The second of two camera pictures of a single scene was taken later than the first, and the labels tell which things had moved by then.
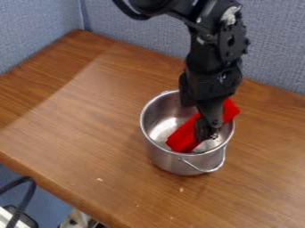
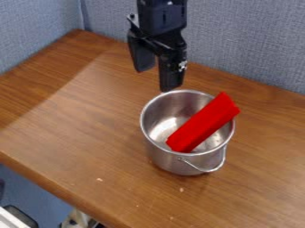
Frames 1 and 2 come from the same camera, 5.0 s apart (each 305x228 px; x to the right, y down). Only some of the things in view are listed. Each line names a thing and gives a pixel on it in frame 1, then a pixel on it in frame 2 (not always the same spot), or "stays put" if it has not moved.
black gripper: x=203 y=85 to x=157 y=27
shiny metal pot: x=164 y=117 stays put
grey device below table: x=13 y=218 stays put
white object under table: x=79 y=220 stays put
